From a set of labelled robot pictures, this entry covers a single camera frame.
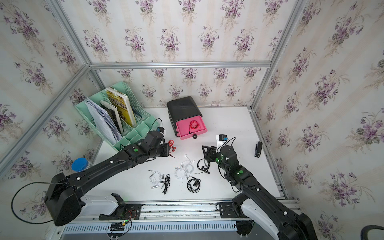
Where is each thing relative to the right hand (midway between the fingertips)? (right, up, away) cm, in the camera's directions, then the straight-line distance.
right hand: (208, 147), depth 79 cm
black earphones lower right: (-8, -22, +3) cm, 23 cm away
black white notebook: (-57, +17, -1) cm, 60 cm away
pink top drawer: (-14, +10, +13) cm, 22 cm away
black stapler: (+33, -4, +14) cm, 36 cm away
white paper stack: (-68, +23, +5) cm, 72 cm away
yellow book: (-53, +27, +12) cm, 60 cm away
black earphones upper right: (-2, -12, +9) cm, 15 cm away
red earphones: (-7, +12, +14) cm, 20 cm away
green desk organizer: (-57, +18, +16) cm, 62 cm away
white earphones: (-12, -14, +9) cm, 20 cm away
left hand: (-19, -1, +1) cm, 19 cm away
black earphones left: (-23, -20, +3) cm, 31 cm away
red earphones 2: (-20, +2, +3) cm, 21 cm away
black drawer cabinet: (-16, +22, +19) cm, 33 cm away
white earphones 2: (-30, -18, +5) cm, 35 cm away
